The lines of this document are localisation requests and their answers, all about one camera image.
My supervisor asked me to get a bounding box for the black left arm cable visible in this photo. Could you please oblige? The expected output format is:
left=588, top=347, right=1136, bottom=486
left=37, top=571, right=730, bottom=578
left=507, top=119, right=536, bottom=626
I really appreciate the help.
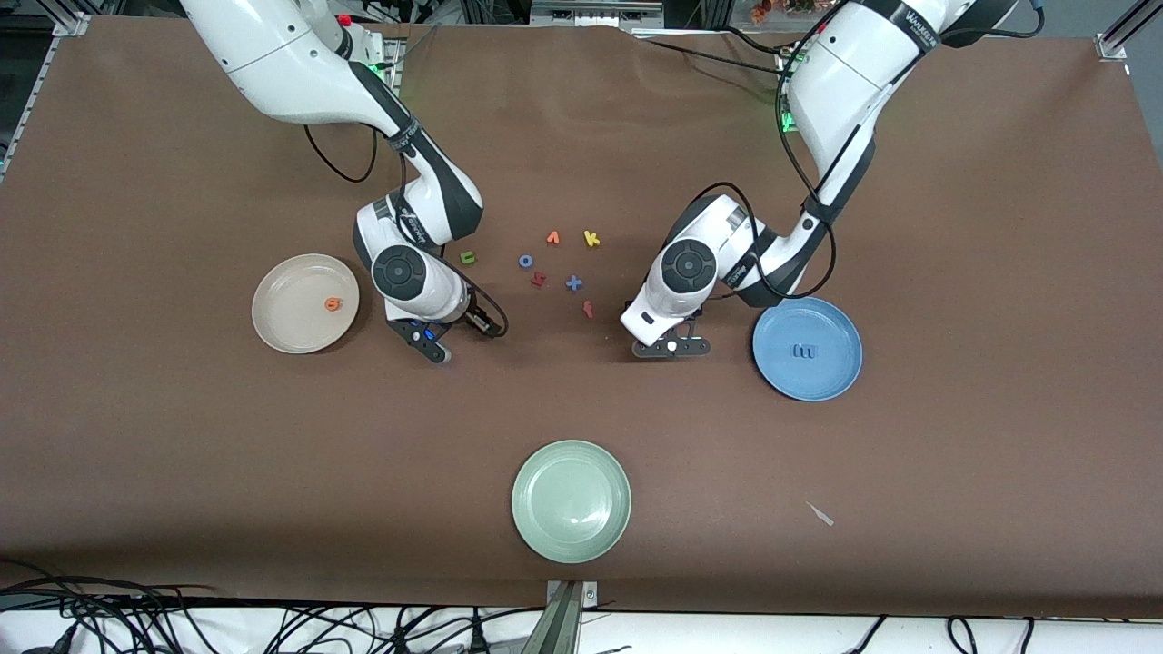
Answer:
left=691, top=36, right=882, bottom=302

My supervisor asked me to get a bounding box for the pale green plate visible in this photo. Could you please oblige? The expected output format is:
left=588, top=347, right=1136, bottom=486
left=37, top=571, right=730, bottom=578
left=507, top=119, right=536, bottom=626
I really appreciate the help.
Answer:
left=512, top=440, right=632, bottom=564

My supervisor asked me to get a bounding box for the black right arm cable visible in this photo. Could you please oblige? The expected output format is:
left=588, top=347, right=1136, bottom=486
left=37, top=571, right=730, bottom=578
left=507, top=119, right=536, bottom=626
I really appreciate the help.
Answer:
left=304, top=123, right=510, bottom=339

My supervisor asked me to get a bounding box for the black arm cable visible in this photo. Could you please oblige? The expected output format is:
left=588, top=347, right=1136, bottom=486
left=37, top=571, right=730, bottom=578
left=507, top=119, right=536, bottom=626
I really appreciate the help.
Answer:
left=304, top=123, right=510, bottom=339
left=691, top=36, right=882, bottom=302

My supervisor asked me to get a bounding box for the blue plate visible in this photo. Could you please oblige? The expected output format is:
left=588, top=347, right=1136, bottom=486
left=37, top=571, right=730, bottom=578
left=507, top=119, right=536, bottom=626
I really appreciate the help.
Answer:
left=752, top=297, right=863, bottom=402

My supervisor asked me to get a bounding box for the beige brown plate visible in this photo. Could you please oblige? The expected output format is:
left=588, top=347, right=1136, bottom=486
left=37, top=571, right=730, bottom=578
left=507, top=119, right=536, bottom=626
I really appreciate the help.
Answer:
left=252, top=253, right=361, bottom=354

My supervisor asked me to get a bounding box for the brown table cover sheet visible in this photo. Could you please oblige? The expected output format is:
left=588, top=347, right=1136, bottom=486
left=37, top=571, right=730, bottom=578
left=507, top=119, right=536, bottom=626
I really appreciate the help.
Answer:
left=0, top=14, right=1163, bottom=619

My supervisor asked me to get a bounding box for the grey equipment box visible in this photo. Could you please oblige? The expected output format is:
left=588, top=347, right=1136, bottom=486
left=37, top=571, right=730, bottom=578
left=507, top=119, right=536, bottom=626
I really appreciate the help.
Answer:
left=532, top=0, right=664, bottom=28

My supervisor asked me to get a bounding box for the aluminium frame strut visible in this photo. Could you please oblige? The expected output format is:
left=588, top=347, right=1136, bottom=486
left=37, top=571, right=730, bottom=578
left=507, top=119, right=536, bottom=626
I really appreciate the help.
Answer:
left=0, top=0, right=92, bottom=178
left=1095, top=0, right=1163, bottom=61

